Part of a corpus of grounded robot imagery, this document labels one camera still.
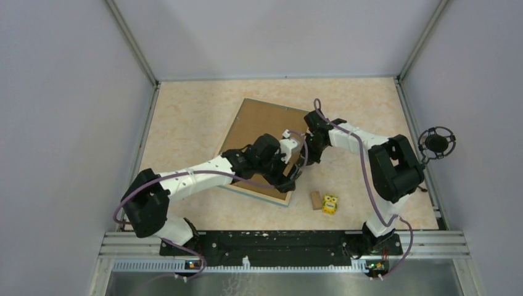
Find aluminium rail frame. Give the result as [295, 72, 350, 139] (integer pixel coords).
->
[89, 230, 484, 295]

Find black microphone tripod stand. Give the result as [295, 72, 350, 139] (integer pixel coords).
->
[408, 160, 426, 194]

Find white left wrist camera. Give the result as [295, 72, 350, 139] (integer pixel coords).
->
[279, 129, 303, 164]

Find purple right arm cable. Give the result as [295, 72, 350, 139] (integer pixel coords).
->
[313, 98, 414, 281]

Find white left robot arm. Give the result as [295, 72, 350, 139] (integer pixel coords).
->
[117, 130, 308, 255]

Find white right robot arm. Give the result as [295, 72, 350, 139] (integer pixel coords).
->
[297, 111, 424, 254]

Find yellow owl toy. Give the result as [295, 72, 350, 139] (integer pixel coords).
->
[322, 194, 339, 215]

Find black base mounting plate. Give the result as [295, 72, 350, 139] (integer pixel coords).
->
[159, 231, 404, 267]

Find brown cardboard backing board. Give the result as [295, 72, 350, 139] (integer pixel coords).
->
[220, 100, 309, 202]

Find small wooden block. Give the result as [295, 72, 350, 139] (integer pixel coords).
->
[310, 191, 323, 210]

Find black microphone with orange tip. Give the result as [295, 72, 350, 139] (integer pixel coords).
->
[418, 126, 456, 164]

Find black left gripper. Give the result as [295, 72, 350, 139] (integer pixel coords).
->
[256, 150, 300, 194]

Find wooden picture frame blue edges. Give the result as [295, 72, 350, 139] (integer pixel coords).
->
[214, 97, 311, 208]

